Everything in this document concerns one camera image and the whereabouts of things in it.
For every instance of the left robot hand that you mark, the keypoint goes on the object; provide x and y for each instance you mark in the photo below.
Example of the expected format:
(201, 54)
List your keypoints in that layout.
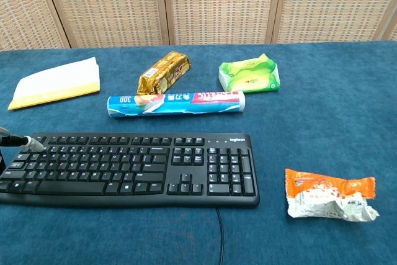
(17, 141)

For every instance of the black Logitech keyboard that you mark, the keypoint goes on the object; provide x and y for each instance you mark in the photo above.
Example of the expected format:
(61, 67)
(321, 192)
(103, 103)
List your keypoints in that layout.
(130, 168)

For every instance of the yellow white paper pad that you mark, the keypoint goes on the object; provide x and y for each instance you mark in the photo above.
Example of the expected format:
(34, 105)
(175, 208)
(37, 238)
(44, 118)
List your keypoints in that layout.
(56, 83)

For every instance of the gold foil biscuit pack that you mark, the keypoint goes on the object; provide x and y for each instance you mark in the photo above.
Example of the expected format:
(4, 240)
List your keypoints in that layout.
(164, 73)

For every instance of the blue cling film box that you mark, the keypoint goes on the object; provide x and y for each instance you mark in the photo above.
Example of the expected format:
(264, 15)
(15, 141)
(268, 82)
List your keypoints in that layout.
(176, 104)

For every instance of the woven wooden folding screen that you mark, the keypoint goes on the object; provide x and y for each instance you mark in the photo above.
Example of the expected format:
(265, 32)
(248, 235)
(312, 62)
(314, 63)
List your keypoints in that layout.
(198, 4)

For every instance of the green tissue pack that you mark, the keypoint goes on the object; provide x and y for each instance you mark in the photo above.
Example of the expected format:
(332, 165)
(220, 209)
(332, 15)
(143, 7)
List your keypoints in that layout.
(249, 74)

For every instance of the orange white snack wrapper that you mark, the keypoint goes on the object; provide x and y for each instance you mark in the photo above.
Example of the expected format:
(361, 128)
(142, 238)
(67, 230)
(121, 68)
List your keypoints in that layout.
(328, 195)

